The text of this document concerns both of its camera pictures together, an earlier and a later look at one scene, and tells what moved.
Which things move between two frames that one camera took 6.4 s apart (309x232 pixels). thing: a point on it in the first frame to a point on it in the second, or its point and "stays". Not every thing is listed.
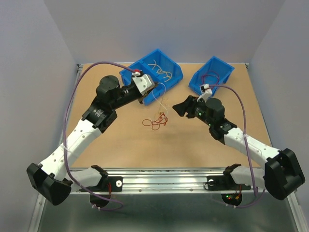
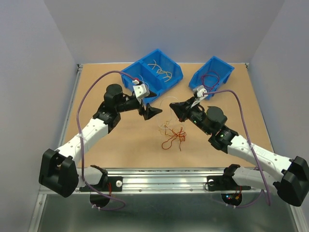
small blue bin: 215,71 stays
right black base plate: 224,182 stays
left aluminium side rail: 35,222 stays
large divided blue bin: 164,71 stays
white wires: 165,87 to 160,105
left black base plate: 112,184 stays
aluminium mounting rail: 190,180 stays
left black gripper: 140,99 to 149,112
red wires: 160,119 to 178,135
